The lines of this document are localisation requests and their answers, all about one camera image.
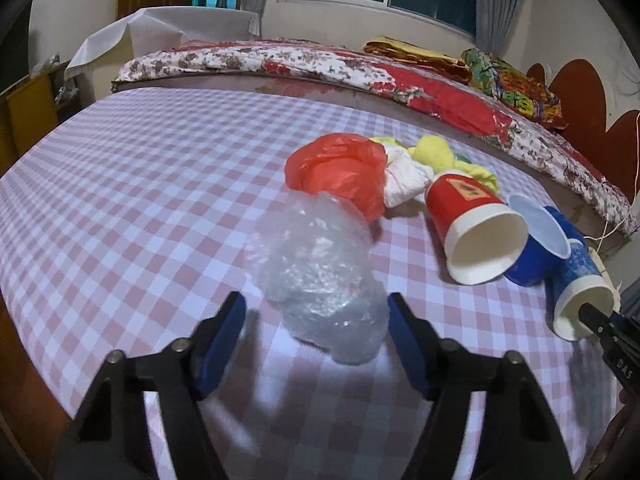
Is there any red paper cup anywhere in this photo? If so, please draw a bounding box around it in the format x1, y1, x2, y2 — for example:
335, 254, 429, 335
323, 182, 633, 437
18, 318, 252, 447
425, 170, 530, 286

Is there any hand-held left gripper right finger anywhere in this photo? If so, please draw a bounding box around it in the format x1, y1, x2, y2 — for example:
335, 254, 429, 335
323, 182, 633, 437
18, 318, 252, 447
387, 291, 576, 480

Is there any bed with floral cover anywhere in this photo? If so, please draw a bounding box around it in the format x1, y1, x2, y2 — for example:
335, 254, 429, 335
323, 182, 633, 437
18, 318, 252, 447
111, 37, 633, 236

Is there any red plastic bag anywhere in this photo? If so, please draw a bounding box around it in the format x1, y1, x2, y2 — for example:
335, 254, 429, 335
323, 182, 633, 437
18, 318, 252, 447
284, 132, 390, 223

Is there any blue patterned paper cup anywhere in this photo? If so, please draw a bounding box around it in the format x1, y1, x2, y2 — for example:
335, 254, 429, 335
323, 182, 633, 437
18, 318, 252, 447
542, 205, 617, 342

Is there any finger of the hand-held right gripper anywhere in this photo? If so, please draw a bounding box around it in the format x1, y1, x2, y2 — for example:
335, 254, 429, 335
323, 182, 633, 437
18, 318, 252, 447
579, 302, 621, 350
607, 310, 640, 348

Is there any plain blue paper cup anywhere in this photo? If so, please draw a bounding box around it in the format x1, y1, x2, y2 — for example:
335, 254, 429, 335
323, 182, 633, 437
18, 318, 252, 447
504, 192, 572, 288

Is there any yellow wooden cabinet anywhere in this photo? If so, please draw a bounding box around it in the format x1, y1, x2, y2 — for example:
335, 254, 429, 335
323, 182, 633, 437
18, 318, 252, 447
0, 60, 71, 161

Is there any white cover sheet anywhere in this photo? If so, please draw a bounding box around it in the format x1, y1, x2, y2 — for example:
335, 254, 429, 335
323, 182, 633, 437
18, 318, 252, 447
65, 6, 262, 81

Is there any yellow folded cloth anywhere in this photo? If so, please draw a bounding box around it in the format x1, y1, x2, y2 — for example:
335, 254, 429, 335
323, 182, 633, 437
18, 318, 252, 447
362, 36, 473, 85

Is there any clear plastic bag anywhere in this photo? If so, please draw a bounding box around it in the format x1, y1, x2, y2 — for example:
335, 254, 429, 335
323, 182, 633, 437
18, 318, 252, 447
250, 192, 391, 366

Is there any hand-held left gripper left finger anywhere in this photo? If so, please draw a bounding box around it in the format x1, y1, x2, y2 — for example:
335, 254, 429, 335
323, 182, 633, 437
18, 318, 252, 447
47, 290, 248, 480

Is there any red scalloped headboard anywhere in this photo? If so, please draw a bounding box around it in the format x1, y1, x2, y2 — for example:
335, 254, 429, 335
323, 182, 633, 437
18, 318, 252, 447
525, 57, 640, 201

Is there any pink checked tablecloth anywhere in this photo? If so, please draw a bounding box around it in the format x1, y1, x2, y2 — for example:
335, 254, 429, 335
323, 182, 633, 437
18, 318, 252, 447
0, 82, 626, 480

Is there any colourful patterned pillow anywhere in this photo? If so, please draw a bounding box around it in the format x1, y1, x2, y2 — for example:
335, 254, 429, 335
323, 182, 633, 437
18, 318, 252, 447
460, 47, 566, 128

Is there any white diaper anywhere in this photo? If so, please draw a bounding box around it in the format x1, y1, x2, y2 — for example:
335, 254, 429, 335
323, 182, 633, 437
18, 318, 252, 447
382, 142, 436, 209

